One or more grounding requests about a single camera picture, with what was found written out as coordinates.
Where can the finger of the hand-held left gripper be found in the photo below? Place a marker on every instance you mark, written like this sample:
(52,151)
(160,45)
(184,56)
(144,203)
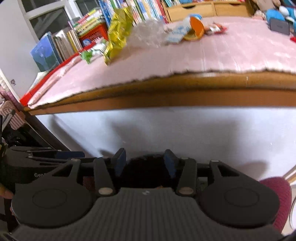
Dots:
(46,159)
(69,154)

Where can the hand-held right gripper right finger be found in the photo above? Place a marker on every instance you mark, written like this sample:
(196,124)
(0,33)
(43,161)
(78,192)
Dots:
(170,163)

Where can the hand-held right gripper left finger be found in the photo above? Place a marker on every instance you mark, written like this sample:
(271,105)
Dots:
(120,162)

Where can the green packet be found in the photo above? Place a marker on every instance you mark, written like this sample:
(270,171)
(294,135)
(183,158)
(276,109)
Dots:
(89,55)

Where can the white green printed wrapper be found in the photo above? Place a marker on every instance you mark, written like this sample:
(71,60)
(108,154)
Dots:
(99,47)

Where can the clear plastic bag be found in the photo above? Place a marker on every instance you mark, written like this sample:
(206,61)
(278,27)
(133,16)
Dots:
(148,33)

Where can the yellow foil snack bag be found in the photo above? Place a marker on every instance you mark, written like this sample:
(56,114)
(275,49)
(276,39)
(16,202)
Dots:
(119,30)

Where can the torn white orange carton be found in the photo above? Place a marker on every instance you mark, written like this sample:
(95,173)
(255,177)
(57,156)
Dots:
(182,30)

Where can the red orange snack wrapper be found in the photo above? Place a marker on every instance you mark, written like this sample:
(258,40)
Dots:
(216,29)

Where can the group of large picture books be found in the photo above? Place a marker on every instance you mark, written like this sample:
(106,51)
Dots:
(53,51)

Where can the row of upright books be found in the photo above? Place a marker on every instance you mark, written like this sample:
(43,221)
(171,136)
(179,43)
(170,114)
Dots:
(138,10)

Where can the person's left hand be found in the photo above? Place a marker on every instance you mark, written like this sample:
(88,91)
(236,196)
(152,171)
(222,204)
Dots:
(5,192)

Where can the pink ribbed object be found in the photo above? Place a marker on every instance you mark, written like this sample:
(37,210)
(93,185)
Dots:
(9,109)

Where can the wooden table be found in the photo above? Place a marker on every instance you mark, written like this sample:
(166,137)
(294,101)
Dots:
(161,90)

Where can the red tray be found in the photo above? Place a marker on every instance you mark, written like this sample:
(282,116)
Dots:
(44,81)

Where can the pink striped tablecloth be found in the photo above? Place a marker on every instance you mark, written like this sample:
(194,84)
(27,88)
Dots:
(185,55)

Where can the red plastic crate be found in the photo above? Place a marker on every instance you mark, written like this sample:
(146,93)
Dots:
(96,33)

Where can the stack of flat workbooks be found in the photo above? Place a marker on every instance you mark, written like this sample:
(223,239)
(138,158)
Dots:
(89,19)

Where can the wooden drawer organizer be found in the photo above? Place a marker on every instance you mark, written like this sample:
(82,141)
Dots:
(196,9)

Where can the grey box device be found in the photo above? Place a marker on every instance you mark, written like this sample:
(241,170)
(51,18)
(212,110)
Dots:
(279,26)

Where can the small red toy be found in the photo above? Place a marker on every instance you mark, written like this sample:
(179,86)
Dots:
(293,38)

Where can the brown-haired doll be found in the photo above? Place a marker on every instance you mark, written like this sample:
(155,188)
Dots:
(260,5)

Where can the sitting blue cat plush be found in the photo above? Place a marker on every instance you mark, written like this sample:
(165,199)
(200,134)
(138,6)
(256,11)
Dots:
(275,14)

